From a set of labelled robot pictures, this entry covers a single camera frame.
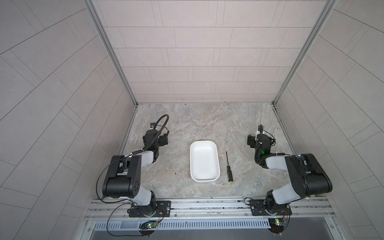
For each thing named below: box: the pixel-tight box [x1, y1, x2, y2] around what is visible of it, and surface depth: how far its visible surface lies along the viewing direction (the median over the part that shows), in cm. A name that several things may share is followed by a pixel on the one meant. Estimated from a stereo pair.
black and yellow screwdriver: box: [225, 151, 234, 183], surface depth 82 cm
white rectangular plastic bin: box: [190, 140, 221, 182], surface depth 88 cm
